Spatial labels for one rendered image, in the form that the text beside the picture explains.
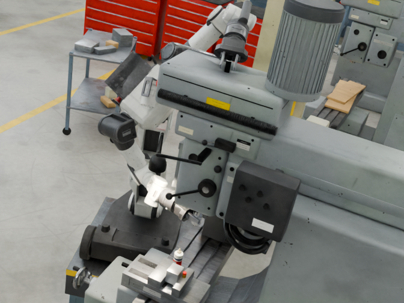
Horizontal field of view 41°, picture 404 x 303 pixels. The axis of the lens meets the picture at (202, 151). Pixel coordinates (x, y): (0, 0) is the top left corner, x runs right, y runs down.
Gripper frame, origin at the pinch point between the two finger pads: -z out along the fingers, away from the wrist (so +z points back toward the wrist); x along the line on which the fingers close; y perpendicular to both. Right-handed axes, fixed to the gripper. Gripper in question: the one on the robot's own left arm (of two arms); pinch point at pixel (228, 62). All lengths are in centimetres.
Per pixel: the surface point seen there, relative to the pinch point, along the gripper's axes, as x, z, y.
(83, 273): 51, -52, -119
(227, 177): -8.8, -32.1, -26.4
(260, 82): -12.8, -5.7, -0.8
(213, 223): -7, -21, -94
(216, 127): -0.8, -21.4, -11.9
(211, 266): -11, -43, -92
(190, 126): 8.7, -20.9, -15.6
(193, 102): 8.6, -18.8, -3.4
